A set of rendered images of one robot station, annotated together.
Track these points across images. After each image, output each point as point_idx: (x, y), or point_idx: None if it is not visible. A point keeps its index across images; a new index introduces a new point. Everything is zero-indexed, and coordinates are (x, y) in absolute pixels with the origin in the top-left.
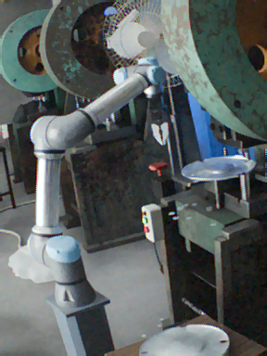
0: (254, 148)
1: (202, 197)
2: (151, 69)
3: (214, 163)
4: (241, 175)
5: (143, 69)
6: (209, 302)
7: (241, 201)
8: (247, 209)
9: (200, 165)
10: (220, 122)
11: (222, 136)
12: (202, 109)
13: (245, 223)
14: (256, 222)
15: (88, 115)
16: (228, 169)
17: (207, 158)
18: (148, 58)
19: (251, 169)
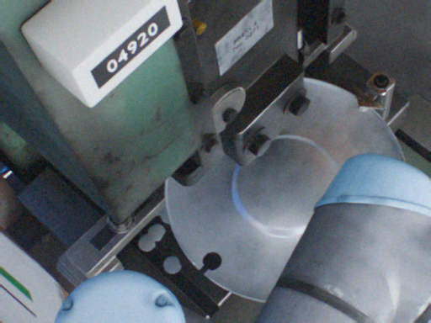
0: (12, 145)
1: (238, 304)
2: (429, 188)
3: (249, 210)
4: (391, 87)
5: (410, 247)
6: None
7: (389, 125)
8: (404, 114)
9: (251, 259)
10: (292, 92)
11: (292, 117)
12: (213, 158)
13: (430, 124)
14: (422, 99)
15: None
16: (313, 147)
17: (188, 255)
18: (154, 300)
19: (307, 81)
